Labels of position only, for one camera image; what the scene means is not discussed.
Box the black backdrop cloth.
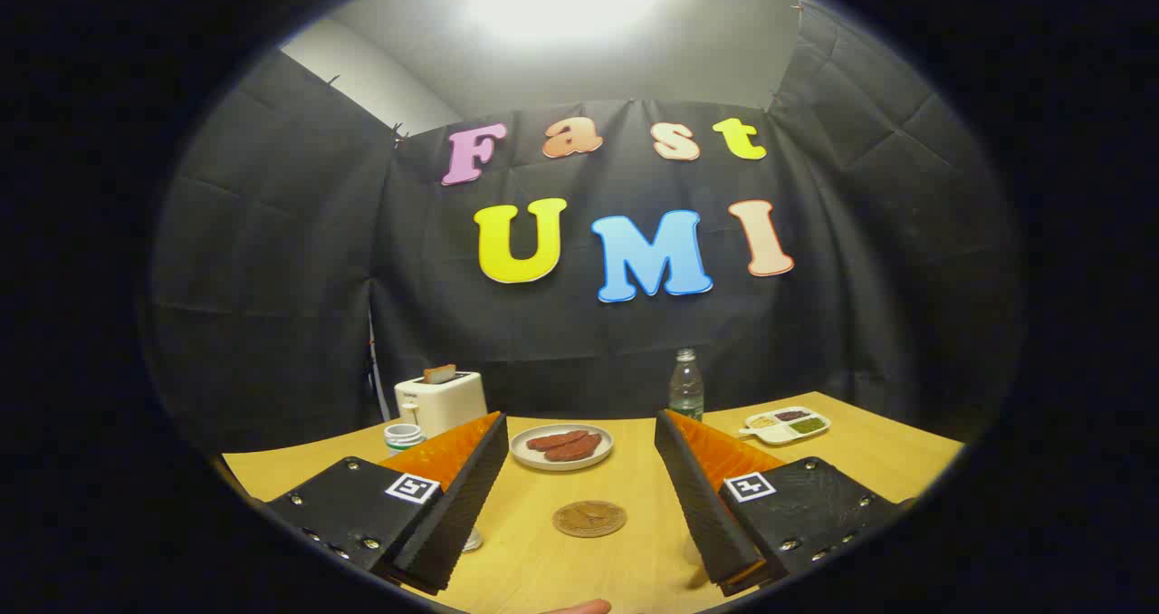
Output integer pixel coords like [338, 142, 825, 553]
[145, 0, 1029, 456]

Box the white juice bottle green ring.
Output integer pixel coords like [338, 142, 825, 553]
[384, 422, 484, 553]

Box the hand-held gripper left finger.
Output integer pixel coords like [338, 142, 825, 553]
[261, 411, 510, 595]

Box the thin white cable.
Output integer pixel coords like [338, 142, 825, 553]
[366, 304, 385, 420]

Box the white round plate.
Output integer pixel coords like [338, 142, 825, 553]
[510, 423, 615, 472]

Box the wooden table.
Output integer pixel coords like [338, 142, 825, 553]
[220, 390, 968, 614]

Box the round cork coaster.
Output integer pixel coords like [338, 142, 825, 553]
[552, 500, 628, 539]

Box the red meat slice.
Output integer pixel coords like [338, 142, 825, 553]
[544, 433, 603, 463]
[527, 429, 589, 453]

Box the white divided dish with beans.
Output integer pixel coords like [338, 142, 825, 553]
[738, 406, 831, 445]

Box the white toaster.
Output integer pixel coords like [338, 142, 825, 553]
[394, 371, 489, 438]

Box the clear water bottle green label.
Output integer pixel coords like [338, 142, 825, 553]
[668, 348, 705, 422]

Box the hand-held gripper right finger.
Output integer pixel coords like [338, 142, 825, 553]
[654, 408, 915, 598]

